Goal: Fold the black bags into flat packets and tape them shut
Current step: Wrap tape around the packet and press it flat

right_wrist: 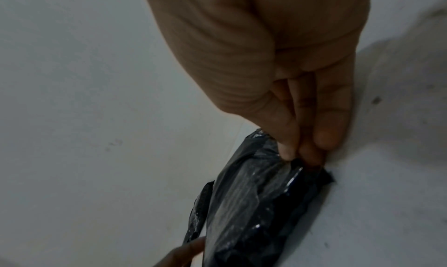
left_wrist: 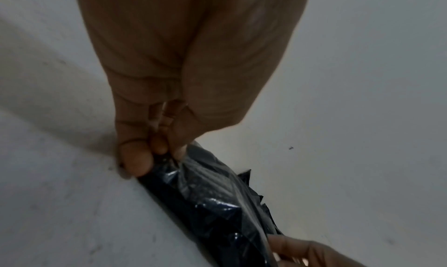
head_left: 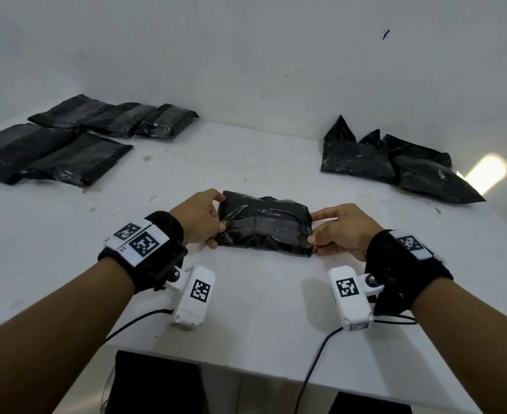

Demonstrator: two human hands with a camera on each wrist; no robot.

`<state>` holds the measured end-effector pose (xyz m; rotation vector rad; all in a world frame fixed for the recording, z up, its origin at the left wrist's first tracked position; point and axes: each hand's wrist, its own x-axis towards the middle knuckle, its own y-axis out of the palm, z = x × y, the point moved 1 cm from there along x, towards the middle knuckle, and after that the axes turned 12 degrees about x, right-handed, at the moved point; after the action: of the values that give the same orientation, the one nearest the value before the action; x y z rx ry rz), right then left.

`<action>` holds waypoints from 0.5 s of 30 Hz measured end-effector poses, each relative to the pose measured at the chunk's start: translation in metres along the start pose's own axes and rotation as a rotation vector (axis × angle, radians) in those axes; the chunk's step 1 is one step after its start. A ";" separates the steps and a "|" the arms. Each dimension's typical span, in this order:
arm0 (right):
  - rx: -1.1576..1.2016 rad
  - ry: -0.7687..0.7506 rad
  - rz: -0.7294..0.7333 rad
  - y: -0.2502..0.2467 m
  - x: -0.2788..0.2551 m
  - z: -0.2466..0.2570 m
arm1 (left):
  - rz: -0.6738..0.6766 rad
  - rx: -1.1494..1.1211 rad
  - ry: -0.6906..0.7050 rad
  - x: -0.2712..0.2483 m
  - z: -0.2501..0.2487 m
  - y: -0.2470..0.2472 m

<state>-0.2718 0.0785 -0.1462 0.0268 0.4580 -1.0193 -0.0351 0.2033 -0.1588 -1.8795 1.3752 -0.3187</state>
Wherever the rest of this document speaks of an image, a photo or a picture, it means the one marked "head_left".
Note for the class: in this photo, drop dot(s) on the black left wristband with markers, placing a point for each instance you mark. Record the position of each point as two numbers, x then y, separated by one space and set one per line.
171 254

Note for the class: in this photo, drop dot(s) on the row of black plastic packets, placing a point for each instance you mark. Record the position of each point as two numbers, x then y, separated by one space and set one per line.
357 159

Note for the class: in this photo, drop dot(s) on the person's left hand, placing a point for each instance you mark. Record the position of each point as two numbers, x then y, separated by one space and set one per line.
197 219

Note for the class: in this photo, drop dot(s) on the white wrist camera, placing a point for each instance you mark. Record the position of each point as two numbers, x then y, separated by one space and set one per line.
188 310
352 310

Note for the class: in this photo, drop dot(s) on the crinkled black plastic bag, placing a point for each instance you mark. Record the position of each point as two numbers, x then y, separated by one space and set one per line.
119 120

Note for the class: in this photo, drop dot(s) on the glossy black plastic bag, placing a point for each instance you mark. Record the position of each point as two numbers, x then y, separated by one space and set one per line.
76 161

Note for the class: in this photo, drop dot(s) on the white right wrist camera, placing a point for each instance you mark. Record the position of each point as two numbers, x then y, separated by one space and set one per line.
352 310

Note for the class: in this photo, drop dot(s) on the clear tape strip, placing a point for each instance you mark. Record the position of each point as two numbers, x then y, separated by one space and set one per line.
262 213

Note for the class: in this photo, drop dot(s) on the black packet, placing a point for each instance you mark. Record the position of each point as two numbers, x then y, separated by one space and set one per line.
167 120
262 232

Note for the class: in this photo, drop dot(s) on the person's right hand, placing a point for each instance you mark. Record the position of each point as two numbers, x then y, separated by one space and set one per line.
348 232

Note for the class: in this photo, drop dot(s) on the person's right forearm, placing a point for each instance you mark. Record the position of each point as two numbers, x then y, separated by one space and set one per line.
477 340

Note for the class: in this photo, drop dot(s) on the person's left forearm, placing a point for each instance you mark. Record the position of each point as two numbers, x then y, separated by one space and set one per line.
42 336

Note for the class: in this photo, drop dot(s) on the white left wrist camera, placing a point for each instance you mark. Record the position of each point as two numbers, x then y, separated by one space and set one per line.
188 310

